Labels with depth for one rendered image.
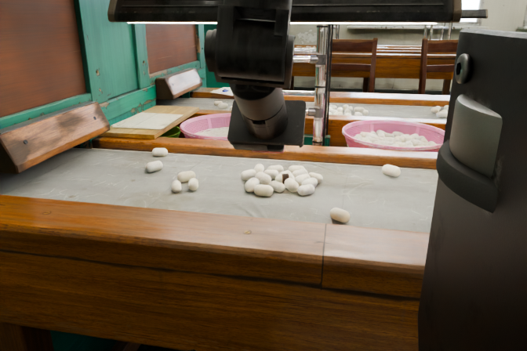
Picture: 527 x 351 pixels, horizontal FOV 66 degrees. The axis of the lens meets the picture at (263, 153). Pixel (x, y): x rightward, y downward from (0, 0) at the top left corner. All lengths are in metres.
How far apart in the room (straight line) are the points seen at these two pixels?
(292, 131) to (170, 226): 0.22
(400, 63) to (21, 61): 2.96
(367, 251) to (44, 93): 0.72
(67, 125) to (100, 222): 0.34
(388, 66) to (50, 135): 2.93
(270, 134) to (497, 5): 5.68
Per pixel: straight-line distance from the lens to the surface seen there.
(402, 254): 0.56
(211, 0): 0.78
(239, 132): 0.55
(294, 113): 0.55
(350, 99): 1.57
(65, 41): 1.04
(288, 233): 0.57
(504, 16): 6.15
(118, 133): 1.07
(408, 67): 3.51
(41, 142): 0.87
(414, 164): 0.93
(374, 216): 0.69
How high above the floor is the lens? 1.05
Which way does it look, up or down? 19 degrees down
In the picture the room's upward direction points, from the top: straight up
